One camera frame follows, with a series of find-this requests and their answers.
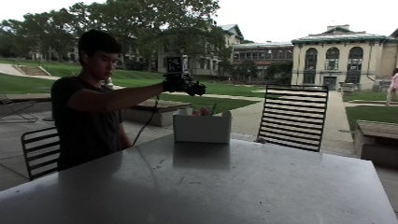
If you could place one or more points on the black slatted metal chair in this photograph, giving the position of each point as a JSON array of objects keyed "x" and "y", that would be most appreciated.
[{"x": 293, "y": 118}]

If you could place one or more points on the green stalk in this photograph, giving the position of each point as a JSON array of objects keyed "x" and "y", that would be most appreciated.
[{"x": 213, "y": 109}]

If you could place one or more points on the white marker cube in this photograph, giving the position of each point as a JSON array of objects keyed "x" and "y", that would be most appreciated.
[{"x": 176, "y": 64}]

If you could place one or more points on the person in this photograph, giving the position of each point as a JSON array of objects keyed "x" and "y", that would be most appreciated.
[
  {"x": 85, "y": 124},
  {"x": 393, "y": 87}
]

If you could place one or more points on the large tree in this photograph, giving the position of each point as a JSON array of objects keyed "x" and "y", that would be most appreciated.
[{"x": 136, "y": 21}]

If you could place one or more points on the grey building behind trees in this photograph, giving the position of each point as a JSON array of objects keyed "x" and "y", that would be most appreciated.
[{"x": 209, "y": 60}]

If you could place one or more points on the white cardboard box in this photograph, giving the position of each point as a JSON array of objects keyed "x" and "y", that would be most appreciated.
[{"x": 201, "y": 129}]

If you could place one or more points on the red fruit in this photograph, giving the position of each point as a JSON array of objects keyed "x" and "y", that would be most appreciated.
[{"x": 204, "y": 111}]

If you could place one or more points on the black lounge chair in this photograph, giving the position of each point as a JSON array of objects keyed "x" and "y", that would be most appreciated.
[{"x": 12, "y": 107}]

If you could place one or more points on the dark brick building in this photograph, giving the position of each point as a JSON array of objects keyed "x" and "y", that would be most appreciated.
[{"x": 261, "y": 57}]

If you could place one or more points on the outdoor stone stairs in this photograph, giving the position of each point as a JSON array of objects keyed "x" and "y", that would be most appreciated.
[{"x": 32, "y": 70}]

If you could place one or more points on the cream building with arched windows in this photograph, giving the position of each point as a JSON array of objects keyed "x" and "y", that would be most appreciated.
[{"x": 344, "y": 59}]

